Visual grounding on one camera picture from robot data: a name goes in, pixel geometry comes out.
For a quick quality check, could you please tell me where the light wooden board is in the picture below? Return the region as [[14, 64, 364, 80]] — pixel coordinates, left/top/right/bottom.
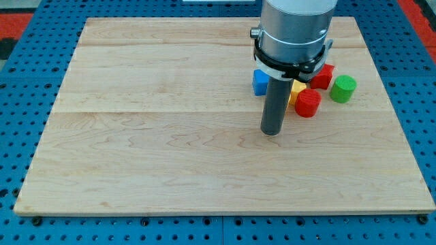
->
[[14, 17, 435, 216]]

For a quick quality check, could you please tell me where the red cylinder block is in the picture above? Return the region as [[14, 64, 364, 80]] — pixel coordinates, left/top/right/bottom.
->
[[295, 88, 322, 118]]

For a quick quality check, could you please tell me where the yellow block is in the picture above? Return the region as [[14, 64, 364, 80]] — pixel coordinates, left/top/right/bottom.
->
[[288, 80, 307, 105]]

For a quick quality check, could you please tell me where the black and white mounting clamp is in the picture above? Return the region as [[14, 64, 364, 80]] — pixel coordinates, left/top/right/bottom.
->
[[253, 39, 333, 83]]

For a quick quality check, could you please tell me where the green cylinder block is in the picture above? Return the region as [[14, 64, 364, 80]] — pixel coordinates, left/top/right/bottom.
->
[[330, 75, 357, 103]]

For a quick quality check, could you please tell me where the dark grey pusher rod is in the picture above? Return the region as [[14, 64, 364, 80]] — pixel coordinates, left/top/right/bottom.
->
[[260, 78, 294, 135]]

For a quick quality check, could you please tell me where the blue cube block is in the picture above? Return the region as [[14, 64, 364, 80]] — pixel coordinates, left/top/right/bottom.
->
[[252, 69, 269, 96]]

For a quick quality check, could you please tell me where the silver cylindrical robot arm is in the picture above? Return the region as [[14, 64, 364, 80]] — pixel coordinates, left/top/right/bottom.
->
[[250, 0, 337, 63]]

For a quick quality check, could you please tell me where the red angular block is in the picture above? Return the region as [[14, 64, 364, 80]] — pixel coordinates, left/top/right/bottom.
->
[[309, 64, 335, 90]]

